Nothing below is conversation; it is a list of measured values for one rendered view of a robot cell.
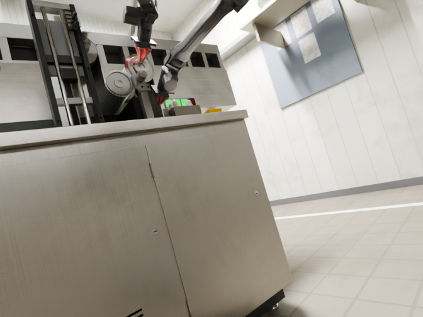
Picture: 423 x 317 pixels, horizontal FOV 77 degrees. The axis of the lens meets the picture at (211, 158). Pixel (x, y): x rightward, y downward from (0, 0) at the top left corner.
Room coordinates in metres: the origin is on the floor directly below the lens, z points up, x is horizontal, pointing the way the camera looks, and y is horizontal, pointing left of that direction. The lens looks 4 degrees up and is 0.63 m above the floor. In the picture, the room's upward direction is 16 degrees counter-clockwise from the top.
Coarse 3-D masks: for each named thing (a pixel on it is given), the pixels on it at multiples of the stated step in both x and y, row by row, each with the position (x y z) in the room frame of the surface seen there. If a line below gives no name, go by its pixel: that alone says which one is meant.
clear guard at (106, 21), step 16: (0, 0) 1.18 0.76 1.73; (16, 0) 1.21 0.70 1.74; (48, 0) 1.28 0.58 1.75; (64, 0) 1.32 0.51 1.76; (80, 0) 1.36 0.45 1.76; (96, 0) 1.40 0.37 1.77; (112, 0) 1.44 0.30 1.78; (128, 0) 1.49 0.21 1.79; (0, 16) 1.22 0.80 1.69; (16, 16) 1.25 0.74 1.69; (48, 16) 1.33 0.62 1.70; (80, 16) 1.41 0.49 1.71; (96, 16) 1.45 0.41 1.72; (112, 16) 1.50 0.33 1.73; (96, 32) 1.51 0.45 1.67; (112, 32) 1.56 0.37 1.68; (128, 32) 1.62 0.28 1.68
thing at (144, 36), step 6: (138, 30) 1.12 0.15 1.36; (144, 30) 1.11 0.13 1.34; (150, 30) 1.12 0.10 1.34; (132, 36) 1.15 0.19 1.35; (138, 36) 1.13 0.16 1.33; (144, 36) 1.13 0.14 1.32; (150, 36) 1.15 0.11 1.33; (138, 42) 1.12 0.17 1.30; (144, 42) 1.14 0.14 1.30; (150, 42) 1.16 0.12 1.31
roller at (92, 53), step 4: (92, 44) 1.14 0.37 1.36; (92, 48) 1.13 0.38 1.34; (88, 52) 1.12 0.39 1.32; (92, 52) 1.13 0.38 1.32; (96, 52) 1.14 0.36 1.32; (88, 56) 1.12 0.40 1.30; (92, 56) 1.13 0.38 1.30; (96, 56) 1.14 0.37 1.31; (92, 60) 1.12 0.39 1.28; (92, 64) 1.14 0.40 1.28; (92, 68) 1.20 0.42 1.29; (84, 80) 1.25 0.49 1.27; (72, 84) 1.25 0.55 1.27; (76, 84) 1.26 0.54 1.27; (84, 84) 1.31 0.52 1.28; (72, 88) 1.29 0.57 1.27; (76, 88) 1.30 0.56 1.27
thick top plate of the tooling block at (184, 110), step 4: (172, 108) 1.28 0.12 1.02; (176, 108) 1.29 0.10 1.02; (180, 108) 1.30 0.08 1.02; (184, 108) 1.31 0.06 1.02; (188, 108) 1.33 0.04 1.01; (192, 108) 1.34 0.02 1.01; (196, 108) 1.36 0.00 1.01; (200, 108) 1.37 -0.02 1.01; (172, 112) 1.29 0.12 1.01; (176, 112) 1.28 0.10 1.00; (180, 112) 1.29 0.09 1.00; (184, 112) 1.31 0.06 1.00; (188, 112) 1.32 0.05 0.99; (192, 112) 1.34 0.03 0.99; (196, 112) 1.35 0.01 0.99; (200, 112) 1.37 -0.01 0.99
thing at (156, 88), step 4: (160, 80) 1.19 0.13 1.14; (160, 84) 1.20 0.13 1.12; (152, 88) 1.21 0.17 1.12; (156, 88) 1.22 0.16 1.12; (160, 88) 1.21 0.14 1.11; (164, 88) 1.21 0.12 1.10; (156, 92) 1.20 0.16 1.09; (160, 92) 1.21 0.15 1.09; (164, 92) 1.22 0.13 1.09; (168, 92) 1.23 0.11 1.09; (172, 92) 1.25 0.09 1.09
